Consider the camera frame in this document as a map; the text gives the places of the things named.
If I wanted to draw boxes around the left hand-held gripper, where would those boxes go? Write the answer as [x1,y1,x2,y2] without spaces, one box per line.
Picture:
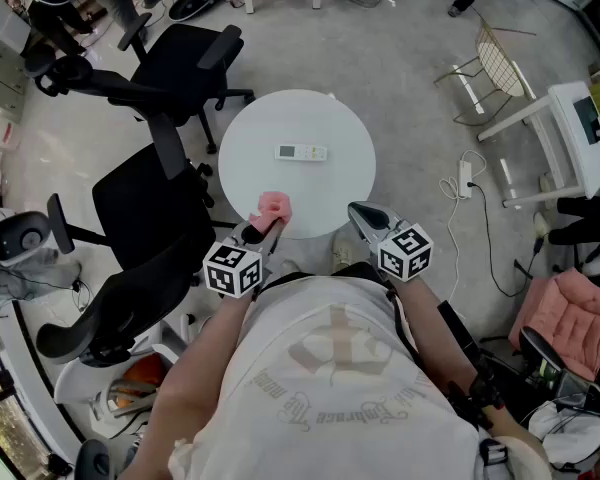
[203,216,287,302]

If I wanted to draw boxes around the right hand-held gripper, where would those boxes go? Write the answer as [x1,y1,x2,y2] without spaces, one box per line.
[348,200,435,283]

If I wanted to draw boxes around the pink cloth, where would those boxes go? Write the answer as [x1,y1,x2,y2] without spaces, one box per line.
[247,190,293,235]

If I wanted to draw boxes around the white remote control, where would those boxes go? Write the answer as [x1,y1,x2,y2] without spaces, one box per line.
[273,142,329,163]

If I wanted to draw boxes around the person's left forearm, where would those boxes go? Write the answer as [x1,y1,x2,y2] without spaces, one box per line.
[121,290,255,480]

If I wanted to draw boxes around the person's right forearm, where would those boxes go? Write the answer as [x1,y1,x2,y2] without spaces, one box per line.
[393,273,554,480]

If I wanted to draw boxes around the white power strip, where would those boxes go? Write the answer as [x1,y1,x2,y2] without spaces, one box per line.
[458,159,474,200]

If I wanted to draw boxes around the black office chair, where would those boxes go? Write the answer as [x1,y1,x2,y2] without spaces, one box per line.
[23,11,257,155]
[35,112,237,369]

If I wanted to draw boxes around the person's white printed shirt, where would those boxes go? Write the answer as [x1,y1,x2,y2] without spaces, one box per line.
[167,267,554,480]

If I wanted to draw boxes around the pink quilted cushion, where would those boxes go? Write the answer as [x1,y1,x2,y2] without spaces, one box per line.
[508,267,600,384]

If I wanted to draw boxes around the white side table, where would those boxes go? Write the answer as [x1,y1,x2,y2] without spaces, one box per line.
[476,81,600,210]

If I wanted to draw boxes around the white power cable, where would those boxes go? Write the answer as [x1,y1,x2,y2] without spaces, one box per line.
[438,148,489,289]

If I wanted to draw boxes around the black power cable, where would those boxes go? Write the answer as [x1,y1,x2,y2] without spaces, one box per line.
[467,181,545,299]

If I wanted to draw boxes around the gold wire chair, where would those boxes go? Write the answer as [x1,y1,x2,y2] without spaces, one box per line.
[433,19,538,128]

